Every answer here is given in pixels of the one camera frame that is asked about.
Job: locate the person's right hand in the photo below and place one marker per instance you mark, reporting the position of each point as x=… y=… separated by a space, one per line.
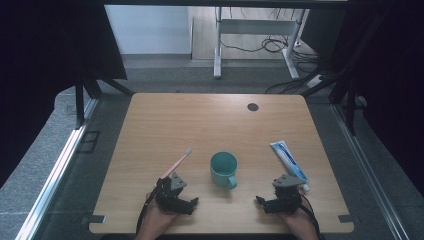
x=301 y=223

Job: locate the blue white toothpaste tube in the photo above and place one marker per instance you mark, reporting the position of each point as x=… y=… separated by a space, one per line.
x=290 y=161

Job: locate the person's left hand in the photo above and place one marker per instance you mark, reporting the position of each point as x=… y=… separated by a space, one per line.
x=155 y=220

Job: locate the black metal stand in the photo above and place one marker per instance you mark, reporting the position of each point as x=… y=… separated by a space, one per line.
x=79 y=100
x=350 y=100

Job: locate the dark floor hatch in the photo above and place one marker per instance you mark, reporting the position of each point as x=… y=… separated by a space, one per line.
x=89 y=141

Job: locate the pink toothbrush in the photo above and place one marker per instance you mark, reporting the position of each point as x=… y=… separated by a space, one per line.
x=176 y=164

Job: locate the white desk frame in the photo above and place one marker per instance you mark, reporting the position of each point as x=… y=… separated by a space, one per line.
x=256 y=26

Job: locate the dark round table grommet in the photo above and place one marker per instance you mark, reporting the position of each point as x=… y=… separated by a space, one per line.
x=252 y=107

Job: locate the dark curtain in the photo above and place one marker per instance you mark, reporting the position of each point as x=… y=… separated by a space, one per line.
x=393 y=83
x=40 y=66

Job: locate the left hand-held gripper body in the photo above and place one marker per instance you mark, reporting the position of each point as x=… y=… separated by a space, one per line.
x=166 y=195

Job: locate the teal cup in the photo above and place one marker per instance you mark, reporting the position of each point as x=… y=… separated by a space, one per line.
x=223 y=175

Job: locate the white power strip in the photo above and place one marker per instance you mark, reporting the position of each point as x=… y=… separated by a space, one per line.
x=315 y=81

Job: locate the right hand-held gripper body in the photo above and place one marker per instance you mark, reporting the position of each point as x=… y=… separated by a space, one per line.
x=288 y=196

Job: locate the aluminium rail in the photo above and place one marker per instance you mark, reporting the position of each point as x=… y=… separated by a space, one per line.
x=363 y=166
x=56 y=173

